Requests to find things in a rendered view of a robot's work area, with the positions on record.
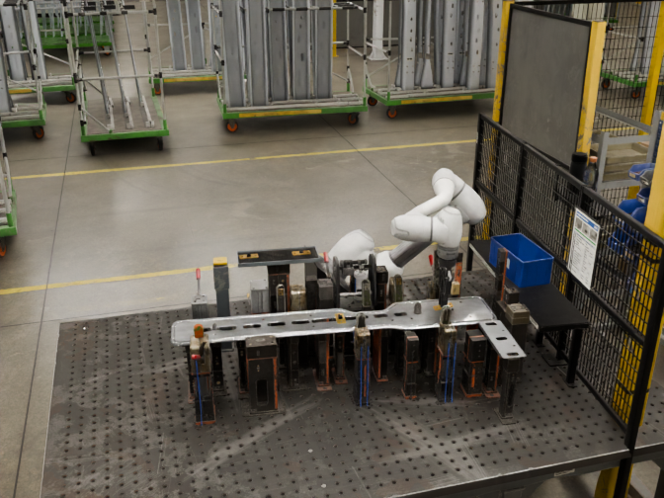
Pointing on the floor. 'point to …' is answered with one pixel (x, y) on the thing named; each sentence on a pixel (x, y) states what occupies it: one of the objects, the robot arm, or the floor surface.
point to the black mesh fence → (573, 278)
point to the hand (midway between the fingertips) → (443, 298)
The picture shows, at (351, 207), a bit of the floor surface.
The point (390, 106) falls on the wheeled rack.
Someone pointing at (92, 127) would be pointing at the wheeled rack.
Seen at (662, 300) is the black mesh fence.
